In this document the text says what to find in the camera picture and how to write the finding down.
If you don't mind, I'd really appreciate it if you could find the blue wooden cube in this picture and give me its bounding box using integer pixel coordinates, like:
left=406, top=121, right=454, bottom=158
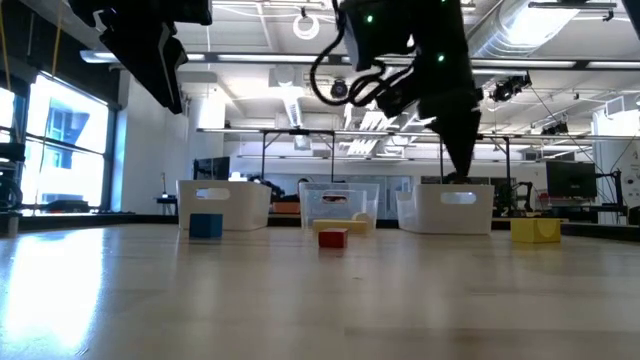
left=188, top=213, right=225, bottom=240

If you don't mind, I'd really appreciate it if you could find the yellow cable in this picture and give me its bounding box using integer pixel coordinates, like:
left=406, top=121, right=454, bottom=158
left=51, top=0, right=65, bottom=76

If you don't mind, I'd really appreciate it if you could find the white cable coil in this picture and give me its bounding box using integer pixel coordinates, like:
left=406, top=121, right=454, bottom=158
left=292, top=13, right=321, bottom=41

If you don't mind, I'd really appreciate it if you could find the red rectangular wooden block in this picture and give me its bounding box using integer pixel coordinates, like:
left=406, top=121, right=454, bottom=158
left=318, top=228, right=349, bottom=249

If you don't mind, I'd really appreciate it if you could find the black round ceiling spotlight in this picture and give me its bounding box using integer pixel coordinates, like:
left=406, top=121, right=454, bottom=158
left=329, top=78, right=350, bottom=100

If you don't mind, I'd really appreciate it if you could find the black aluminium table frame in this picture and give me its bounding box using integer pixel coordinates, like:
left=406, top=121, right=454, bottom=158
left=19, top=212, right=640, bottom=244

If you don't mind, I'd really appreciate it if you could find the white poster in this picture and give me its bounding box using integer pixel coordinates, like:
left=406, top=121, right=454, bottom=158
left=621, top=148, right=640, bottom=209

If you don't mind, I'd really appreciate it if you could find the black equipment mount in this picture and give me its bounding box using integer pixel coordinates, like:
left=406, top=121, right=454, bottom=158
left=0, top=142, right=26, bottom=212

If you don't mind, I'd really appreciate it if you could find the clear plastic bin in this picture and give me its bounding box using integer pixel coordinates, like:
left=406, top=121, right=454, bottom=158
left=298, top=182, right=381, bottom=231

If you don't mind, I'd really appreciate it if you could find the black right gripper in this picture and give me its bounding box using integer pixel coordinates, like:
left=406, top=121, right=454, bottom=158
left=375, top=47, right=484, bottom=179

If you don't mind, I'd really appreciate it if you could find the yellow arched wooden block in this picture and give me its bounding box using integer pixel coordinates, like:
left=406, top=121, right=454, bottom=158
left=510, top=217, right=563, bottom=245

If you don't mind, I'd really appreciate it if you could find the black computer monitor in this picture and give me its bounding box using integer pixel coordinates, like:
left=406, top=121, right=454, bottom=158
left=545, top=159, right=598, bottom=200
left=193, top=155, right=232, bottom=182

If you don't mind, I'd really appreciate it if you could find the small black side table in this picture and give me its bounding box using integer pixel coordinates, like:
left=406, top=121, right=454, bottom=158
left=154, top=172, right=179, bottom=216

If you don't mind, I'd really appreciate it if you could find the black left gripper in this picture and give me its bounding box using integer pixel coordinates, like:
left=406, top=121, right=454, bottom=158
left=69, top=0, right=214, bottom=115

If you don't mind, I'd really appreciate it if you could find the white plastic bin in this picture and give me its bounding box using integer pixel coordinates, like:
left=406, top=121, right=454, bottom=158
left=177, top=179, right=273, bottom=232
left=394, top=183, right=495, bottom=235

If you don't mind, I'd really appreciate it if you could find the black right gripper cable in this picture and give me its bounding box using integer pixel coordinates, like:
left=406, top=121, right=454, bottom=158
left=308, top=27, right=419, bottom=108

